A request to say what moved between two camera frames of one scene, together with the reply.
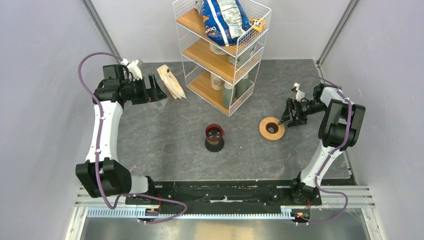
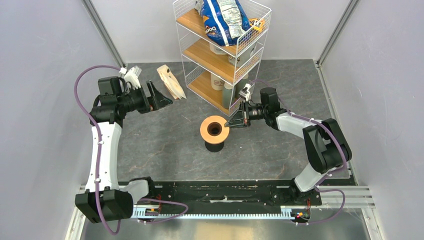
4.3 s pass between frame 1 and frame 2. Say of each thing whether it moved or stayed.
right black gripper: moved
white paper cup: stayed
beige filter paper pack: stayed
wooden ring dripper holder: moved
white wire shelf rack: stayed
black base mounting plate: stayed
